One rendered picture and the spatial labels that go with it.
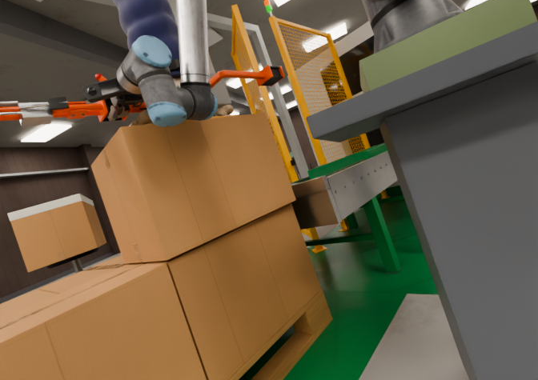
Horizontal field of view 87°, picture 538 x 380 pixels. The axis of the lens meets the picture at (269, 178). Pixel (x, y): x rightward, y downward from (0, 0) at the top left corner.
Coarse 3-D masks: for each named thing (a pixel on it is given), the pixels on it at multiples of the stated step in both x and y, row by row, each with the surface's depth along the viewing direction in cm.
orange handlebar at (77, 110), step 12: (228, 72) 100; (240, 72) 105; (252, 72) 109; (0, 108) 74; (12, 108) 76; (72, 108) 85; (84, 108) 88; (96, 108) 90; (132, 108) 99; (0, 120) 77
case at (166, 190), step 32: (128, 128) 80; (160, 128) 87; (192, 128) 95; (224, 128) 104; (256, 128) 115; (96, 160) 101; (128, 160) 81; (160, 160) 85; (192, 160) 92; (224, 160) 100; (256, 160) 111; (128, 192) 86; (160, 192) 82; (192, 192) 89; (224, 192) 97; (256, 192) 107; (288, 192) 119; (128, 224) 93; (160, 224) 80; (192, 224) 86; (224, 224) 94; (128, 256) 101; (160, 256) 81
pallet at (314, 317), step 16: (320, 304) 120; (304, 320) 114; (320, 320) 118; (272, 336) 99; (304, 336) 114; (256, 352) 93; (288, 352) 108; (304, 352) 107; (240, 368) 88; (272, 368) 102; (288, 368) 100
